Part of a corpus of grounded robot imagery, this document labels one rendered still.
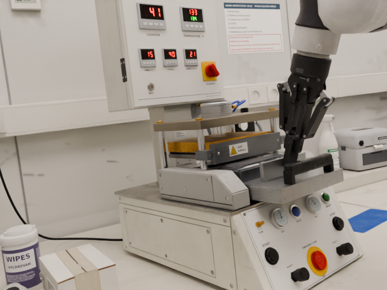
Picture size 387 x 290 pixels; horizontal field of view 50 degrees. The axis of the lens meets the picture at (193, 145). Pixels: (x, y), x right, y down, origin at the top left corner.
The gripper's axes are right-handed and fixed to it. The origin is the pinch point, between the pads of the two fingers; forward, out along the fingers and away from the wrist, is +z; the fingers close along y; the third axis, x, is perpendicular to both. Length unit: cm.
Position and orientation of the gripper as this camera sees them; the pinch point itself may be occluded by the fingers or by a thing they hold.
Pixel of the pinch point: (292, 151)
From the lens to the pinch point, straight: 90.1
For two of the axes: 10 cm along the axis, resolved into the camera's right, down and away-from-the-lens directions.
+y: 6.2, 3.4, -7.1
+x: 7.8, -1.4, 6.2
